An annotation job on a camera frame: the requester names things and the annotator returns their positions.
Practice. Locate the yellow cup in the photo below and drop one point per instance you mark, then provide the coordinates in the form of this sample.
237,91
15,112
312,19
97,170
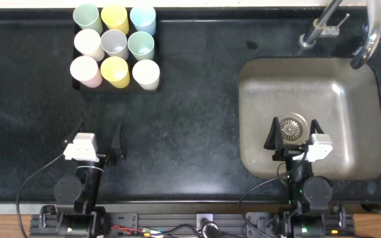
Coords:
114,71
114,16

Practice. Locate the blue cup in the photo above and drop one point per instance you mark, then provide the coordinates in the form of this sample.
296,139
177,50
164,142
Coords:
142,18

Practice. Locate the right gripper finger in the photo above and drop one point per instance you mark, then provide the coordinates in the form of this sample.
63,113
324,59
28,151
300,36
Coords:
315,127
274,140

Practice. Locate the steel tap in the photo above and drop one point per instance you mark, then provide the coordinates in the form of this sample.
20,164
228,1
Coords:
374,33

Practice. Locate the steel sink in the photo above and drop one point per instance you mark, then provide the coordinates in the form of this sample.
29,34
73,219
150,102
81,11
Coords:
342,99

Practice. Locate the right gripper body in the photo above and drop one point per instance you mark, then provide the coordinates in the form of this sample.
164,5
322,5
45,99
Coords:
286,154

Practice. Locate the mounting rail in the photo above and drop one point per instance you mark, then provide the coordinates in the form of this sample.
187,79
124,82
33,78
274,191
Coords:
170,219

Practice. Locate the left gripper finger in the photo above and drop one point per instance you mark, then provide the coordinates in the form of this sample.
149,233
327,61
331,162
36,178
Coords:
118,145
74,132

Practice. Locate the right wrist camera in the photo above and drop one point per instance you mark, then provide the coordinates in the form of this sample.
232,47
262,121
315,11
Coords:
317,147

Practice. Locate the green cup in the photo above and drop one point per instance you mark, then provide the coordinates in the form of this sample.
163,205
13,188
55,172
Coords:
141,44
86,15

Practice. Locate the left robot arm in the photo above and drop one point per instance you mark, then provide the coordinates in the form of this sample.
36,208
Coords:
67,190

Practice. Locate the black tray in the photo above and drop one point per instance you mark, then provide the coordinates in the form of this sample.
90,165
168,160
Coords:
157,43

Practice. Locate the pink cup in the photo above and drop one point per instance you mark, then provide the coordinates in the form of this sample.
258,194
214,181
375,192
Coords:
84,71

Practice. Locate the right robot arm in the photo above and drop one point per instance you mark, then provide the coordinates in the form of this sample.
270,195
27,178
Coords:
317,191

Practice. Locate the white cup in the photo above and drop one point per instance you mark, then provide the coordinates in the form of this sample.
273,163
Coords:
87,43
145,73

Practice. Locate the grey cup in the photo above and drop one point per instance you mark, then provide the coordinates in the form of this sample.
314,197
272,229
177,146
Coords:
114,43

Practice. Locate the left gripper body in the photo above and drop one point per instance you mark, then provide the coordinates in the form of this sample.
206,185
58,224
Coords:
108,159

